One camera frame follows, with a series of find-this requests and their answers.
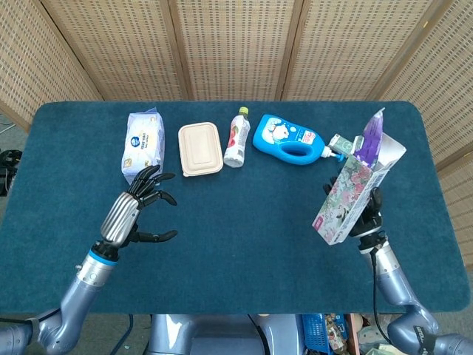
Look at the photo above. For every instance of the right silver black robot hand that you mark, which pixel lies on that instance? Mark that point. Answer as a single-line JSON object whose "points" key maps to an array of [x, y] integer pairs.
{"points": [[371, 218]]}

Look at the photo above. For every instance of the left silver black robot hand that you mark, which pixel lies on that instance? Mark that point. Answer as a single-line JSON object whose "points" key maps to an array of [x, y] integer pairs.
{"points": [[120, 218]]}

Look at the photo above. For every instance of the white pink toothpaste box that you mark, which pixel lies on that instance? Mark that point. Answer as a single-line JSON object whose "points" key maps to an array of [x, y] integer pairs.
{"points": [[347, 199]]}

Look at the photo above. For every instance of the purple toothpaste tube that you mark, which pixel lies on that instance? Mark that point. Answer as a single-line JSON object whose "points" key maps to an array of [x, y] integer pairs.
{"points": [[372, 140]]}

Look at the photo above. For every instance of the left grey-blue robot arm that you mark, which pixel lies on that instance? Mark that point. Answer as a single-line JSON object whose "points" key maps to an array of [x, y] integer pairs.
{"points": [[81, 284]]}

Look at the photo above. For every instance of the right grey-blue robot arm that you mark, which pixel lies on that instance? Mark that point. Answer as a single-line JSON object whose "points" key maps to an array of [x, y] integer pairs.
{"points": [[388, 273]]}

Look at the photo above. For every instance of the white blue tissue pack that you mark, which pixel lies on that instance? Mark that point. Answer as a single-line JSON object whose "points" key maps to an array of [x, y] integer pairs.
{"points": [[143, 148]]}

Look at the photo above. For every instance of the small green carton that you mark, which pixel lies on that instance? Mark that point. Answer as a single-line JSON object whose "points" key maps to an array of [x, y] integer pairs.
{"points": [[341, 143]]}

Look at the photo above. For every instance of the beige lidded food container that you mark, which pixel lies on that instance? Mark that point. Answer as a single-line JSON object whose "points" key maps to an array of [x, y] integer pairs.
{"points": [[200, 148]]}

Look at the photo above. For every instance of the colourful snack packet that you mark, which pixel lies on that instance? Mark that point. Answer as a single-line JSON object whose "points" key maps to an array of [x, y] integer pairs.
{"points": [[336, 329]]}

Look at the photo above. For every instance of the teal table mat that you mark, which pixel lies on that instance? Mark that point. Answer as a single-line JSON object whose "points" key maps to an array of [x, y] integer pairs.
{"points": [[240, 240]]}

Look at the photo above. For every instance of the black floor equipment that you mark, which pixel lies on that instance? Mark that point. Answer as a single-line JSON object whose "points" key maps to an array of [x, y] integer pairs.
{"points": [[9, 162]]}

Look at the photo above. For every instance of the blue plastic basket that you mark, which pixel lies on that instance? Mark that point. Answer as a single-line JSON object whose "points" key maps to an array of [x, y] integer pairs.
{"points": [[314, 331]]}

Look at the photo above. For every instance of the blue detergent pump bottle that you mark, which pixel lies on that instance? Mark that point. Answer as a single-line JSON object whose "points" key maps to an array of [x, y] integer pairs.
{"points": [[273, 135]]}

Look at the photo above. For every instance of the drink bottle with green cap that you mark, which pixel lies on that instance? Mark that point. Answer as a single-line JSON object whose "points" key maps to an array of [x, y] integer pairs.
{"points": [[236, 140]]}

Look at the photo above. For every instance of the grey-blue robot torso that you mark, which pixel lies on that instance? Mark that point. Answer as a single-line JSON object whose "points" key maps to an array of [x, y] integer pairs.
{"points": [[221, 333]]}

